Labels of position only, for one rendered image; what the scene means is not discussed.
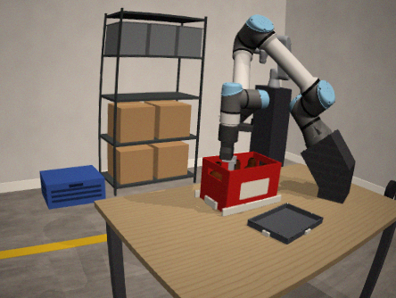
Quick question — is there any red divided crate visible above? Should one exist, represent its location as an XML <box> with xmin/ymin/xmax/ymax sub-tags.
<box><xmin>200</xmin><ymin>152</ymin><xmax>279</xmax><ymax>211</ymax></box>

